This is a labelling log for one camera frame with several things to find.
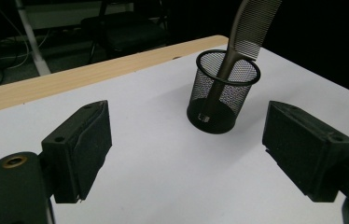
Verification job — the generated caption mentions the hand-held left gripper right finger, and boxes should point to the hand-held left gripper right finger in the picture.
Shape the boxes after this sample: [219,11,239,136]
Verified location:
[261,100,349,203]

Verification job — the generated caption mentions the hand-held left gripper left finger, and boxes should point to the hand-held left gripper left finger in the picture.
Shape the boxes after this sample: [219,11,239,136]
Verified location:
[41,100,113,204]

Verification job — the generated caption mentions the black mesh pen holder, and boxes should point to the black mesh pen holder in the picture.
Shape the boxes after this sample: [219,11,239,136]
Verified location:
[186,49,261,135]

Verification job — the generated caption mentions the dark brown comb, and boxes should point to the dark brown comb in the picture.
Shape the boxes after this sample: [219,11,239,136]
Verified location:
[197,0,283,124]

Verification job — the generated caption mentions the white table sheet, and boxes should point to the white table sheet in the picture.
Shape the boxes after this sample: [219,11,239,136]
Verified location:
[0,43,349,224]

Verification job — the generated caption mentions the white metal stand leg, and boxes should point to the white metal stand leg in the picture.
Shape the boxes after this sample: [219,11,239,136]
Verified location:
[15,0,52,77]

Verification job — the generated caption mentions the black chair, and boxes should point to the black chair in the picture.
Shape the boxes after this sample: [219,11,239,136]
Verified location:
[80,0,169,61]

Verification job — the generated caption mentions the white cable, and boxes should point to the white cable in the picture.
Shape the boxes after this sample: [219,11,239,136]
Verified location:
[0,0,52,70]

